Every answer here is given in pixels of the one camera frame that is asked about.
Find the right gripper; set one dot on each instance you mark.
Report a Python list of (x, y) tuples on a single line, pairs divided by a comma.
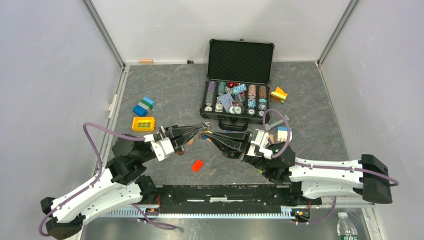
[(230, 151)]

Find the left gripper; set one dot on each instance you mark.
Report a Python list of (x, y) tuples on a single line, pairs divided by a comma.
[(176, 131)]

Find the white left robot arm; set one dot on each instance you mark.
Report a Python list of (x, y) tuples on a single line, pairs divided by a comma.
[(117, 183)]

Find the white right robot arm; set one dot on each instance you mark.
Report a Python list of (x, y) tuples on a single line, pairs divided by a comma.
[(367, 177)]

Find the small wooden cube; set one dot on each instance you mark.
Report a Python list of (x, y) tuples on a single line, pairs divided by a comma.
[(191, 142)]

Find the grey plastic bolt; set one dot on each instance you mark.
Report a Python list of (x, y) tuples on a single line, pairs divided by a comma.
[(281, 122)]

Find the yellow window brick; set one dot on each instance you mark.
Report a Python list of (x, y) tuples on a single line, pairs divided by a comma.
[(143, 124)]

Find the blue white brick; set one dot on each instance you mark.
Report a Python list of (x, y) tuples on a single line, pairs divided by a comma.
[(283, 134)]

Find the blue grey green brick stack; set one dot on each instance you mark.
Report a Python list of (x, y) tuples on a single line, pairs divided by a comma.
[(144, 107)]

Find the black poker chip case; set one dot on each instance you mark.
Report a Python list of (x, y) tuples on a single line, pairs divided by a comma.
[(236, 92)]

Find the yellow orange brick pile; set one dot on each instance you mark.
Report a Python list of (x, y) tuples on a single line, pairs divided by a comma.
[(278, 95)]

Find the wooden block on ledge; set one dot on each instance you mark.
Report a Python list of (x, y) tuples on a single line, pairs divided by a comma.
[(146, 61)]

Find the plastic water bottle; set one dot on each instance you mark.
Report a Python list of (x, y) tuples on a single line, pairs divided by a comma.
[(346, 230)]

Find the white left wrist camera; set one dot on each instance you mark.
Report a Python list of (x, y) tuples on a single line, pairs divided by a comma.
[(162, 148)]

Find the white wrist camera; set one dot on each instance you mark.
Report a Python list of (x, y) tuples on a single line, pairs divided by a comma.
[(162, 148), (258, 145)]

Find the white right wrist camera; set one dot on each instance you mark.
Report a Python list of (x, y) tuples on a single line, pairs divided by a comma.
[(258, 145)]

